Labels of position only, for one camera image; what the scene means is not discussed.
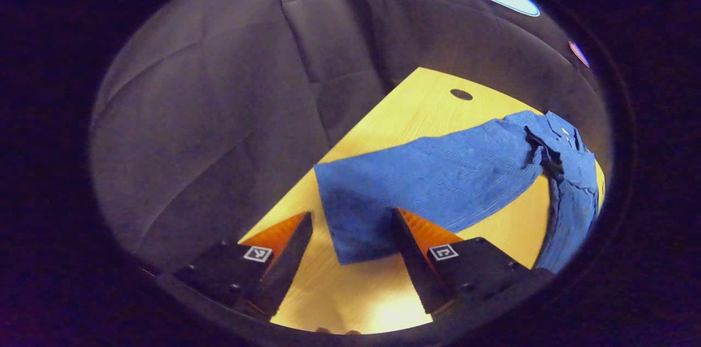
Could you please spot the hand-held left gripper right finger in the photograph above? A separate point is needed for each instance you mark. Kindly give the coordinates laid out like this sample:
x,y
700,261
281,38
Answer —
x,y
419,270

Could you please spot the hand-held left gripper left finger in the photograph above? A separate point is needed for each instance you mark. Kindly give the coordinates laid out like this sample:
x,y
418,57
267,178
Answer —
x,y
282,276

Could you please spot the black backdrop cloth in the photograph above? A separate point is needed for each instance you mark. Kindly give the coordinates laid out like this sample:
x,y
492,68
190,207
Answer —
x,y
219,90

